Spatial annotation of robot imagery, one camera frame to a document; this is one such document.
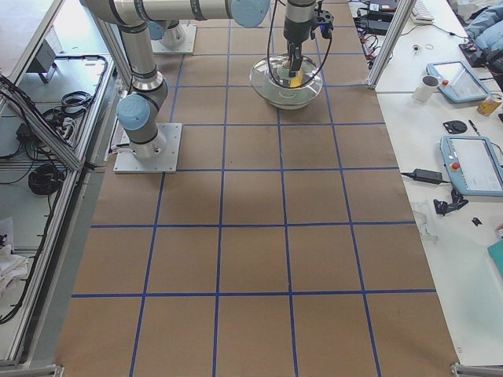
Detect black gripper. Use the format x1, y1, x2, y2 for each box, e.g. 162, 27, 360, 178
284, 0, 316, 77

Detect yellow corn cob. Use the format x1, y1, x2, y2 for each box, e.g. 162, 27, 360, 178
289, 69, 303, 88

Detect glass pot lid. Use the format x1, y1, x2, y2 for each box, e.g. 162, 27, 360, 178
250, 54, 323, 89

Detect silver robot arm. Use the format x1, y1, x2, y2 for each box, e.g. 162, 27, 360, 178
85, 1, 333, 173

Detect white mug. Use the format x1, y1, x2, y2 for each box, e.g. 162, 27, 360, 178
412, 75, 439, 103

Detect blue teach pendant far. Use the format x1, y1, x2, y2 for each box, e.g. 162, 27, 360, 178
426, 60, 490, 103

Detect blue teach pendant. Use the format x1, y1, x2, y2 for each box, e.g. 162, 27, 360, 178
439, 135, 502, 197
426, 60, 490, 103

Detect black round object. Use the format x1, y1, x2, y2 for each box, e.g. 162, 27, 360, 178
442, 120, 468, 134

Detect black power adapter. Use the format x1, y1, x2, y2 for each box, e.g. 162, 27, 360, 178
402, 168, 450, 185

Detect yellow drink can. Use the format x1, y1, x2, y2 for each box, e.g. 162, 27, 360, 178
477, 93, 502, 116

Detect blue teach pendant near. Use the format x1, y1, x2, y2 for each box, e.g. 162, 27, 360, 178
439, 135, 502, 197

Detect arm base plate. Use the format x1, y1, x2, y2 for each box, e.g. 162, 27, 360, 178
113, 123, 182, 174
149, 23, 196, 55

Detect aluminium frame post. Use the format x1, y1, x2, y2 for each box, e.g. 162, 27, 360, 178
366, 0, 416, 89

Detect coiled black cables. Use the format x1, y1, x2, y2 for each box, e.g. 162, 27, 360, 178
27, 163, 66, 196

